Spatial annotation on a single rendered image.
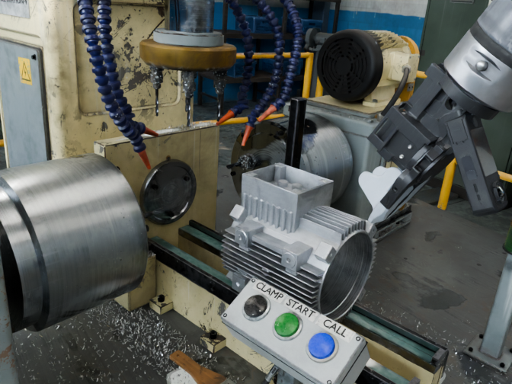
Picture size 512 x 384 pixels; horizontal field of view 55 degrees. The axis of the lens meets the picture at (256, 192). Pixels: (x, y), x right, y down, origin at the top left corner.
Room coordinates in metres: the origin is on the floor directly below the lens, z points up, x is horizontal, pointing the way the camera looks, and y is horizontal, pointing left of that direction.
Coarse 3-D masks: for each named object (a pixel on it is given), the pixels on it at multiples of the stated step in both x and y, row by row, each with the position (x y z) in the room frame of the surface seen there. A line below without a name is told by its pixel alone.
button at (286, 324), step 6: (282, 318) 0.48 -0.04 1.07; (288, 318) 0.48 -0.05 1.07; (294, 318) 0.48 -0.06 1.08; (276, 324) 0.48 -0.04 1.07; (282, 324) 0.48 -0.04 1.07; (288, 324) 0.48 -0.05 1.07; (294, 324) 0.47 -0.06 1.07; (276, 330) 0.47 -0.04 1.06; (282, 330) 0.47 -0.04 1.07; (288, 330) 0.47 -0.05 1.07; (294, 330) 0.47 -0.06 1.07; (282, 336) 0.47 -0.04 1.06; (288, 336) 0.46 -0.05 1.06
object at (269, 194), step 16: (256, 176) 0.78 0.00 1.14; (272, 176) 0.84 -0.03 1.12; (288, 176) 0.84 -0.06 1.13; (304, 176) 0.81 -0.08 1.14; (256, 192) 0.76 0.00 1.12; (272, 192) 0.74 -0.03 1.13; (288, 192) 0.72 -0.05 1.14; (304, 192) 0.72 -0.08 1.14; (320, 192) 0.75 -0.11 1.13; (256, 208) 0.76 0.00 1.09; (272, 208) 0.73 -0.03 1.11; (288, 208) 0.71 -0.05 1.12; (304, 208) 0.72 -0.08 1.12; (272, 224) 0.73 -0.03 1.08; (288, 224) 0.71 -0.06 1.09
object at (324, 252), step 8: (240, 208) 0.76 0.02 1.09; (232, 216) 0.75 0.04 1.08; (240, 216) 0.75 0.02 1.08; (368, 224) 0.74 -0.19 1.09; (368, 232) 0.72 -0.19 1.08; (320, 248) 0.65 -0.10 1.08; (328, 248) 0.64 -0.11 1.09; (320, 256) 0.64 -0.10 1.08; (328, 256) 0.64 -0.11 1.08; (360, 296) 0.73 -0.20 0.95
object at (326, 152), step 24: (264, 120) 1.10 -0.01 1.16; (288, 120) 1.11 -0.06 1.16; (312, 120) 1.15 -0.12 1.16; (240, 144) 1.14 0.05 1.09; (264, 144) 1.09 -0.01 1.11; (312, 144) 1.06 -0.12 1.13; (336, 144) 1.12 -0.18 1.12; (240, 168) 1.13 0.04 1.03; (312, 168) 1.02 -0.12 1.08; (336, 168) 1.08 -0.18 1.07; (240, 192) 1.14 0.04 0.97; (336, 192) 1.10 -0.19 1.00
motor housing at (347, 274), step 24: (312, 216) 0.72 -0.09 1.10; (336, 216) 0.71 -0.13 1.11; (264, 240) 0.70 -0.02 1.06; (288, 240) 0.70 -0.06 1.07; (312, 240) 0.68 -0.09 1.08; (336, 240) 0.67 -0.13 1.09; (360, 240) 0.75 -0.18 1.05; (240, 264) 0.71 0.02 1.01; (264, 264) 0.69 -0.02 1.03; (312, 264) 0.65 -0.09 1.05; (336, 264) 0.78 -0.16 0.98; (360, 264) 0.75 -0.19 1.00; (288, 288) 0.65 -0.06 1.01; (312, 288) 0.63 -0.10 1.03; (336, 288) 0.75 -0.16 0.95; (360, 288) 0.73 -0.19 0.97; (336, 312) 0.70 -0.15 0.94
